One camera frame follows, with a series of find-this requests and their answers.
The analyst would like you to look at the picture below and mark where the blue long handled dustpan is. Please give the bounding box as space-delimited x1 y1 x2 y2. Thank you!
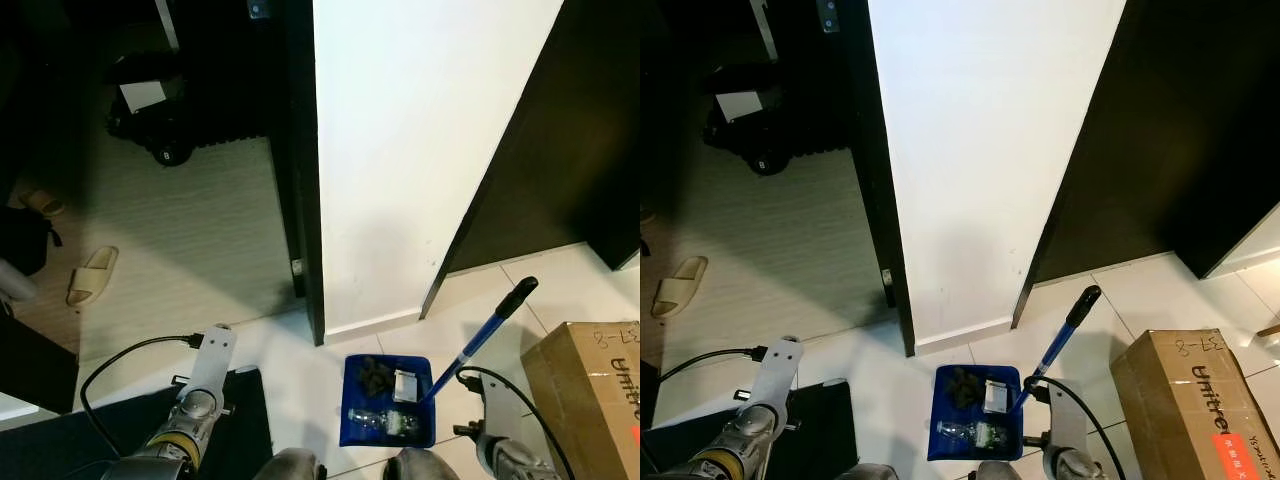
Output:
926 285 1104 463
339 276 541 449

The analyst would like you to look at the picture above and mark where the black floor mat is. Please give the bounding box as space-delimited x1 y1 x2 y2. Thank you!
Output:
0 368 274 480
640 380 859 480

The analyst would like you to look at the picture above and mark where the beige slipper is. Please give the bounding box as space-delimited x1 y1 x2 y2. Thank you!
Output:
66 246 120 308
652 255 710 319

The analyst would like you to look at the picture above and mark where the black door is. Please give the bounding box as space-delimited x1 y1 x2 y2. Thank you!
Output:
420 0 641 321
1012 0 1280 331

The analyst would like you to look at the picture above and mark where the black wheeled base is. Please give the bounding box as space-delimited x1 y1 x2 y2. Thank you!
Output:
105 50 216 168
703 62 811 178

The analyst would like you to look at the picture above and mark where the white paper sheet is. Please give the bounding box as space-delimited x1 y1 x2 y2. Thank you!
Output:
118 80 169 113
715 91 766 124

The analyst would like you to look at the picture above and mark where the brown cardboard box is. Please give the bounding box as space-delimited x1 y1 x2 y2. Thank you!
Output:
520 321 641 480
1110 329 1280 480

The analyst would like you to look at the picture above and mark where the white furniture leg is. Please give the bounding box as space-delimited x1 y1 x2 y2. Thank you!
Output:
750 0 779 61
155 0 181 53

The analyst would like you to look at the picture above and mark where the black crumpled wad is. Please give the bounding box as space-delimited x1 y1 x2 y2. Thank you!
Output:
357 357 396 398
944 367 983 409

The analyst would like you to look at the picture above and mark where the clear plastic bottle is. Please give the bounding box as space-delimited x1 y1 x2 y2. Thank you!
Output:
935 420 1011 450
347 406 421 438

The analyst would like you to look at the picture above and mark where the black bag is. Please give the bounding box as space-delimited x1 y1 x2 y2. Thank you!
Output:
0 205 63 278

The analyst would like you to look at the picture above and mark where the black cabinet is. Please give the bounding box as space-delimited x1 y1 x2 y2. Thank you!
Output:
0 300 80 416

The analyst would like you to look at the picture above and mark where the white rounded object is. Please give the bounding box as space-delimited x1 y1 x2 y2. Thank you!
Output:
0 257 39 304

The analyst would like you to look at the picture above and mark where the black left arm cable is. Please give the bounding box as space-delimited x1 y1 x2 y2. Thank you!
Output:
79 334 206 461
652 345 770 401

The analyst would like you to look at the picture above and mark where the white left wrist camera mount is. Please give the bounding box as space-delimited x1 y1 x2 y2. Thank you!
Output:
190 324 239 396
757 336 805 413

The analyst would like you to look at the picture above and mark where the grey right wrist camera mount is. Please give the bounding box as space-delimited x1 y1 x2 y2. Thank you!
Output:
483 372 531 446
1042 385 1091 456

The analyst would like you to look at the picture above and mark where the black door frame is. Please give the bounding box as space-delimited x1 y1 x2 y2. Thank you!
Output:
842 0 917 358
262 0 327 348

